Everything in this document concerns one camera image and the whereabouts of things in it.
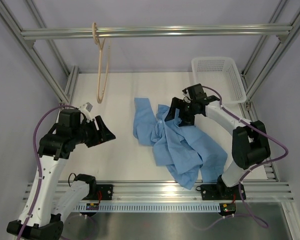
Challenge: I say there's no aluminium front rail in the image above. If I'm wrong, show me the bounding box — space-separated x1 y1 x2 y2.
109 181 294 203

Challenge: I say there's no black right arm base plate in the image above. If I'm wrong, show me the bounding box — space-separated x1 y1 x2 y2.
195 183 246 201

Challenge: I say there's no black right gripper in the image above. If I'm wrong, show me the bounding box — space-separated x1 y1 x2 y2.
164 97 197 127

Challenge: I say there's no white slotted cable duct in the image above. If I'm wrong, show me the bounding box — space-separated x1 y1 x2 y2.
73 202 221 213

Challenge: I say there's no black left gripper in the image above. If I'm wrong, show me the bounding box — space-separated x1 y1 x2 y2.
72 115 116 147

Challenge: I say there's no blue button-up shirt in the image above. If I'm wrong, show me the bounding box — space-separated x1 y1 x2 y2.
133 98 228 190

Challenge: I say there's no white perforated plastic basket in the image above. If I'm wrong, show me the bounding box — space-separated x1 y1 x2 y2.
191 56 247 105

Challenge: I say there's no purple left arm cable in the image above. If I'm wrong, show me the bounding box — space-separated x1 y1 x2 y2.
16 104 78 240

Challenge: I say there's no aluminium frame strut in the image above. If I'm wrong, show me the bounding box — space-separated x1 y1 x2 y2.
0 0 79 105
241 0 300 101

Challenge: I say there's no aluminium right frame strut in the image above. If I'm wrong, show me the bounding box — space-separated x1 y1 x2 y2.
241 0 300 101

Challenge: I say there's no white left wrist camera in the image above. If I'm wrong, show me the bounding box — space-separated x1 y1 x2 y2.
78 102 93 122

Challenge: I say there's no beige wooden clothes hanger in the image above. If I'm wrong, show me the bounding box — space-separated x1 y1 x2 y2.
91 22 112 104

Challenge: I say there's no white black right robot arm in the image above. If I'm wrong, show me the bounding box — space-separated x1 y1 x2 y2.
164 83 271 200

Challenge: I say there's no aluminium left frame strut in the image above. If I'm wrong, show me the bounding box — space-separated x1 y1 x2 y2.
0 0 79 105

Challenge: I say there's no aluminium top crossbar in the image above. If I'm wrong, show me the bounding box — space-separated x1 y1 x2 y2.
20 23 293 40

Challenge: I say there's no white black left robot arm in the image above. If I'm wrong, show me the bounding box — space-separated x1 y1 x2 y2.
6 108 116 240

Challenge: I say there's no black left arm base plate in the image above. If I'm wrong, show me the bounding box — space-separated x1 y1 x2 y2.
84 184 114 201

